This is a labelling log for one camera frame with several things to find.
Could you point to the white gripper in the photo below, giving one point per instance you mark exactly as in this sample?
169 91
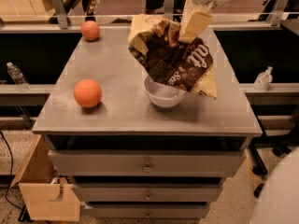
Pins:
194 23

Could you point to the brown chip bag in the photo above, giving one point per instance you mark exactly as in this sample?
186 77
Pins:
154 42

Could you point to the white bowl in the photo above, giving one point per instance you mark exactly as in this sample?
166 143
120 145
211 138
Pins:
162 95

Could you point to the far red apple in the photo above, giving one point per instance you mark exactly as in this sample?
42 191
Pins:
90 30

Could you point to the near orange fruit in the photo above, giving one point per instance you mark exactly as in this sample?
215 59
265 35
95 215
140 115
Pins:
87 93

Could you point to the black office chair base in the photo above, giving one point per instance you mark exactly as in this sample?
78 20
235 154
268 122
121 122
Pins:
280 133

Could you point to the grey drawer cabinet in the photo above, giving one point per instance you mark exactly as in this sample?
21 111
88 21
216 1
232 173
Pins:
128 158

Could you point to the clear plastic water bottle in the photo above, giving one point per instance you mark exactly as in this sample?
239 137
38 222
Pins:
18 77

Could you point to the middle metal rail bracket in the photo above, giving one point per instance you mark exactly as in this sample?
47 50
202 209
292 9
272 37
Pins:
168 9

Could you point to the metal rail bracket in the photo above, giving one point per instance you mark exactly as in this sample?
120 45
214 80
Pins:
60 13
277 12
168 9

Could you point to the right metal rail bracket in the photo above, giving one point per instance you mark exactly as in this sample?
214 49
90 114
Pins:
277 12

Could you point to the left metal rail bracket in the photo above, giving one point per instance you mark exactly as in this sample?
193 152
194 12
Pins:
60 13

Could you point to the wooden box with handle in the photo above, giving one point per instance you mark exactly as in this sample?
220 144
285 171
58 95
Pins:
44 199

